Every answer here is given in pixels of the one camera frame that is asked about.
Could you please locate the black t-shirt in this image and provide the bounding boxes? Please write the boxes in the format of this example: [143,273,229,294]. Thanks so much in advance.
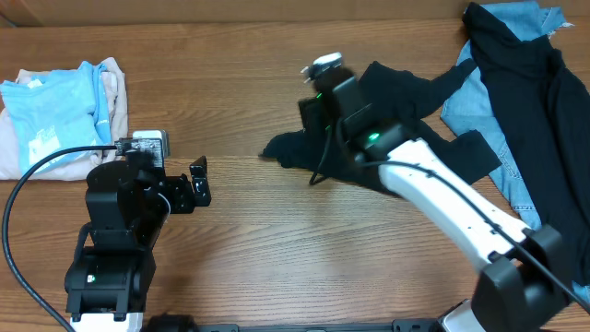
[260,60,501,193]

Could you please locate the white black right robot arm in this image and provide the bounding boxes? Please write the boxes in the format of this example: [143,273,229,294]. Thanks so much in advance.
[299,95,589,331]

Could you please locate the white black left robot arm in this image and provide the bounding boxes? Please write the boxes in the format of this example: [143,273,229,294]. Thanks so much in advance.
[65,149,211,331]

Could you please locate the light blue folded t-shirt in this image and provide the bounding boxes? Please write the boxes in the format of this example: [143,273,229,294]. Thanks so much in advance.
[0,60,113,176]

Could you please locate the blue denim jeans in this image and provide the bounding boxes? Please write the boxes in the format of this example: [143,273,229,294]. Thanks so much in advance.
[441,1,589,300]

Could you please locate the pink folded garment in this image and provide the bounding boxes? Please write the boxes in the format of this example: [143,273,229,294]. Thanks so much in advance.
[0,56,130,182]

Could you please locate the black long garment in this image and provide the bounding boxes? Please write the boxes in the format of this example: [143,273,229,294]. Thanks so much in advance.
[463,3,589,286]

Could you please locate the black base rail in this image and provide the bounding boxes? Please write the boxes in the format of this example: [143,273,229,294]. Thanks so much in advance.
[140,314,443,332]

